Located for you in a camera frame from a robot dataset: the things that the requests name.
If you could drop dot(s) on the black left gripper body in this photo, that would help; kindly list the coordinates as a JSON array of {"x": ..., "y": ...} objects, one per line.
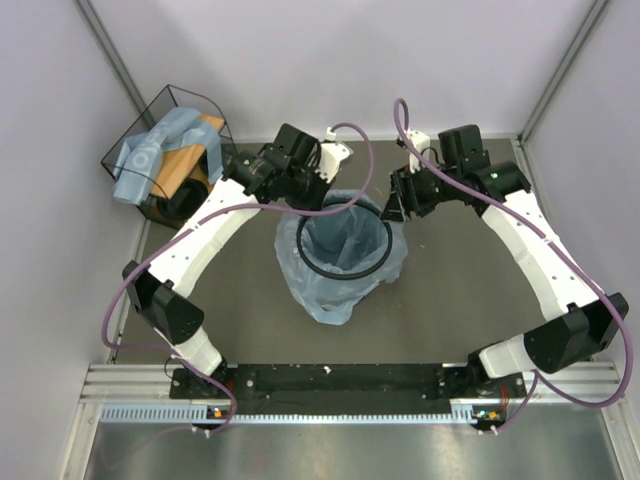
[{"x": 305, "y": 188}]

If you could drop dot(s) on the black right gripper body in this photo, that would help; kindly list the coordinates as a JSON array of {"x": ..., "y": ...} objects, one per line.
[{"x": 425, "y": 189}]

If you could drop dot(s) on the dark blue trash bin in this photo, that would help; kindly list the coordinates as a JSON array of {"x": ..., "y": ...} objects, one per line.
[{"x": 349, "y": 254}]

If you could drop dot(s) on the light blue printed trash bag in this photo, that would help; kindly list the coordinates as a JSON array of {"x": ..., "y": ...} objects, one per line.
[{"x": 139, "y": 161}]

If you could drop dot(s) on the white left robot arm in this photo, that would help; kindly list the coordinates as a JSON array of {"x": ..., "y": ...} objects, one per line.
[{"x": 296, "y": 167}]

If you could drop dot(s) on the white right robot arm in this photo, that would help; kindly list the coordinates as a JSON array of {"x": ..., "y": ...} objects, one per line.
[{"x": 577, "y": 324}]

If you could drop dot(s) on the black bowl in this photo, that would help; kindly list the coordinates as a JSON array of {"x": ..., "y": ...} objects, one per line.
[{"x": 190, "y": 196}]

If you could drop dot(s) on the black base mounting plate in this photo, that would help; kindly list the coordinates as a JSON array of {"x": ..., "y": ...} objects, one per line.
[{"x": 359, "y": 389}]

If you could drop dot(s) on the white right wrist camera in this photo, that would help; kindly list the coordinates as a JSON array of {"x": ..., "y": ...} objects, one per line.
[{"x": 420, "y": 142}]

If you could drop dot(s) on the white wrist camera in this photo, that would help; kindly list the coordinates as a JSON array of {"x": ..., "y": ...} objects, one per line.
[
  {"x": 332, "y": 154},
  {"x": 420, "y": 142}
]

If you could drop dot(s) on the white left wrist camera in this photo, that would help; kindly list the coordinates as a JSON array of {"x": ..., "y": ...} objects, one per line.
[{"x": 332, "y": 154}]

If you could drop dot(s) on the black wire shelf rack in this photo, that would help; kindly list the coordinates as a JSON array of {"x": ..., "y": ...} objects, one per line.
[{"x": 166, "y": 163}]

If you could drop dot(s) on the aluminium frame rail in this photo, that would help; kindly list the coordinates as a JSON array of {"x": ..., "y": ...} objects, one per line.
[{"x": 172, "y": 395}]

